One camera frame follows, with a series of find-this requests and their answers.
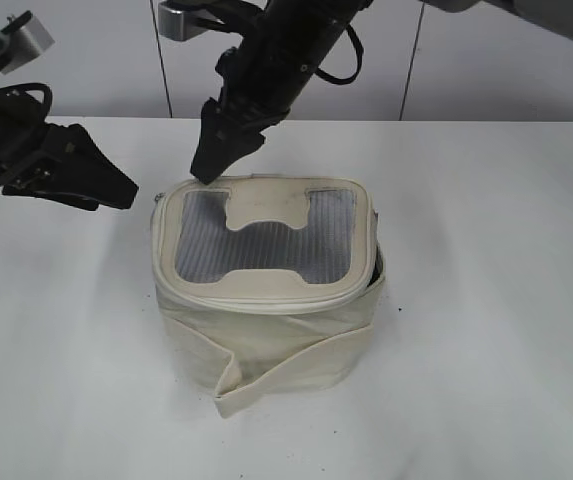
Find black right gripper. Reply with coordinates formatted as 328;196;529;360
191;14;346;183

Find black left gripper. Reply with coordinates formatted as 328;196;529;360
0;84;139;211

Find cream fabric zipper bag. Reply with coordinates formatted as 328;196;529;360
151;176;385;418

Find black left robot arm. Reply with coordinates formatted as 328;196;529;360
0;33;139;211

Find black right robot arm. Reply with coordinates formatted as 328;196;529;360
178;1;370;184

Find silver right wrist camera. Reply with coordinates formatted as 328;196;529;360
157;0;224;42

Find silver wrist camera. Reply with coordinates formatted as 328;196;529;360
157;0;224;42
0;10;55;74

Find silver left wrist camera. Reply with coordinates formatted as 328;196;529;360
0;10;55;74

